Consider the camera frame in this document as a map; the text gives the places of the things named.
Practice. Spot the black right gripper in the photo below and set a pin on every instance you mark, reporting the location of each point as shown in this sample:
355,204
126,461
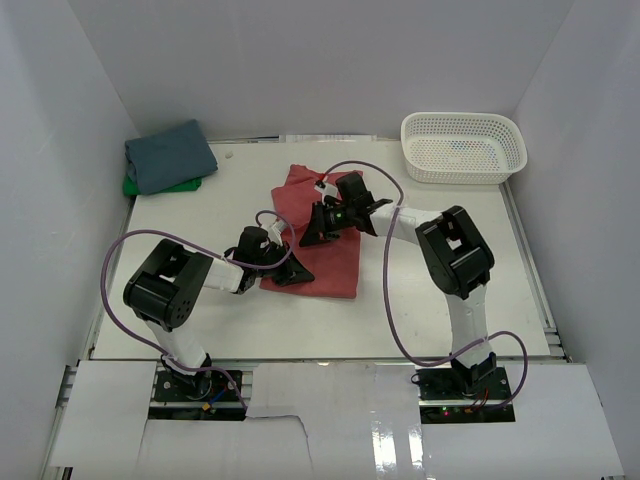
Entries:
319,225

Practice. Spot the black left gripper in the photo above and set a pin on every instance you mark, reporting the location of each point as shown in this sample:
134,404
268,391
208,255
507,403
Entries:
292,273

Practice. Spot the red t shirt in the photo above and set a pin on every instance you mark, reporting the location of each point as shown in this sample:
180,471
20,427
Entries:
334,259

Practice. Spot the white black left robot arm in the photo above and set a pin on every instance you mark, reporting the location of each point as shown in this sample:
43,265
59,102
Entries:
164,290

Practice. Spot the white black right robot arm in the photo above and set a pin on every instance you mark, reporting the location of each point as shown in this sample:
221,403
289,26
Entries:
457,258

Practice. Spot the white perforated plastic basket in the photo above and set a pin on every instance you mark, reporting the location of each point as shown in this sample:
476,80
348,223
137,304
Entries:
461,148

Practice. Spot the folded blue t shirt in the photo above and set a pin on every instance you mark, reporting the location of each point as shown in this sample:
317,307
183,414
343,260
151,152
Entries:
170,157

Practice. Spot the folded green t shirt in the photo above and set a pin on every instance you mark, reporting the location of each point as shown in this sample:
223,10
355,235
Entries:
132,189

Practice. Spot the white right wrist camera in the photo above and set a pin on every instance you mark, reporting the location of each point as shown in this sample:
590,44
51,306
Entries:
325,188

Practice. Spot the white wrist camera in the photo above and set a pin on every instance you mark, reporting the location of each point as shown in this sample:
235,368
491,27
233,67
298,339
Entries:
276,229
325,188

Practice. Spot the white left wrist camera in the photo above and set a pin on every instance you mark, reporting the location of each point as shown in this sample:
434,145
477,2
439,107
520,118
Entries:
276,229

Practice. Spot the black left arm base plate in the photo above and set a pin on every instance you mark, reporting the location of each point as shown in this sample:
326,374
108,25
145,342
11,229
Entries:
219,402

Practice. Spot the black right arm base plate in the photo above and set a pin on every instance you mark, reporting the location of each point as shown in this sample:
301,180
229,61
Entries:
442,402

